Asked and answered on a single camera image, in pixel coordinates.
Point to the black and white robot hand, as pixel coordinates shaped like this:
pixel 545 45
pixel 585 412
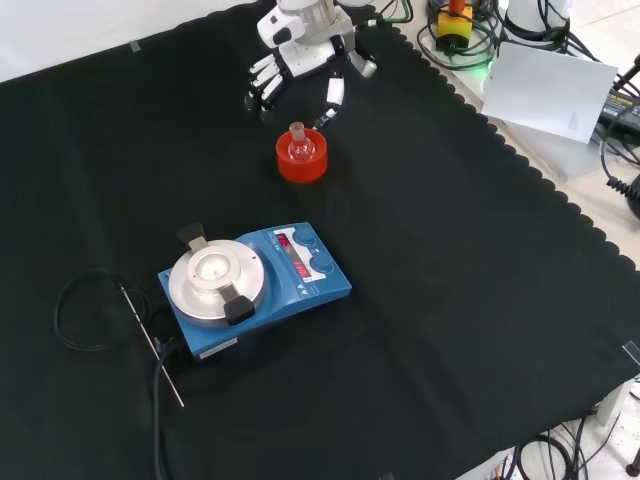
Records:
pixel 310 57

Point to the clear glass round-bottom flask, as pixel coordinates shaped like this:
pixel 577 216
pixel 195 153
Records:
pixel 299 150

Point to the yellow stop button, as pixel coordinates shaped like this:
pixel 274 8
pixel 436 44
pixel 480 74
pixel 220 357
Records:
pixel 455 22

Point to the grey tape strip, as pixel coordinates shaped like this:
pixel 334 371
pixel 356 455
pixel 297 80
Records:
pixel 135 46

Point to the pale board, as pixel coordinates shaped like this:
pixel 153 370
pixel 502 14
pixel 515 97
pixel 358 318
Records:
pixel 545 90

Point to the heater with blue base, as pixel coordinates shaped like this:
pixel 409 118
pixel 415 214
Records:
pixel 280 310

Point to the black bench cloth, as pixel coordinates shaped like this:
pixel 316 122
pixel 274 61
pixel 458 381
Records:
pixel 425 300

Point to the black power adapter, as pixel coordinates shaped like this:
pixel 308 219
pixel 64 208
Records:
pixel 620 107

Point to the thin metal probe rod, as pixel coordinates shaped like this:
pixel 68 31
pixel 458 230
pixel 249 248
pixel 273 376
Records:
pixel 145 336

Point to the clear cloth clip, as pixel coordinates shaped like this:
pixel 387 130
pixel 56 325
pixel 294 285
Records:
pixel 632 352

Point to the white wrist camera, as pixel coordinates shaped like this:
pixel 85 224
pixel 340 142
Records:
pixel 275 27

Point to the grey metal base plate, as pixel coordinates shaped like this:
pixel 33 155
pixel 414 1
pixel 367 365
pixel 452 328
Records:
pixel 565 155

